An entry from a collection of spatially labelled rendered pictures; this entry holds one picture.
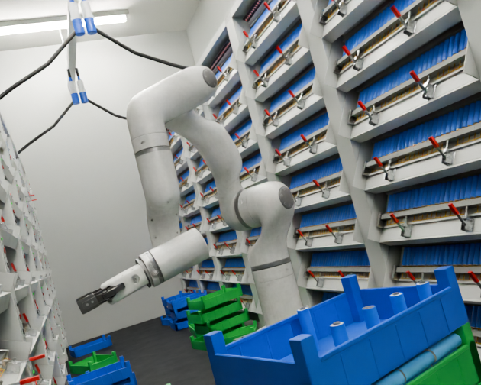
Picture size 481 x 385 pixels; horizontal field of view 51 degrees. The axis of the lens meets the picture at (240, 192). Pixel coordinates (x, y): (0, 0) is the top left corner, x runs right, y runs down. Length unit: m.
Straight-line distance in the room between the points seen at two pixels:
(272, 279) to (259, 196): 0.23
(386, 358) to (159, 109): 0.86
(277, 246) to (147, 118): 0.51
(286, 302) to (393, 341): 0.82
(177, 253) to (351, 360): 0.69
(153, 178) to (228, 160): 0.27
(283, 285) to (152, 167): 0.51
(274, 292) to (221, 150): 0.42
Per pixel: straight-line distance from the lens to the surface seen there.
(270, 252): 1.43
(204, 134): 1.39
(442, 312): 0.73
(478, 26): 1.39
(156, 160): 1.23
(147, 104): 1.27
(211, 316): 3.18
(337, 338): 0.63
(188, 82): 1.32
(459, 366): 0.76
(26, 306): 2.24
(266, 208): 1.39
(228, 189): 1.46
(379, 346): 0.63
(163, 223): 1.31
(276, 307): 1.45
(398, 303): 0.71
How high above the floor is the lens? 0.69
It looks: 3 degrees up
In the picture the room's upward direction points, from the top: 15 degrees counter-clockwise
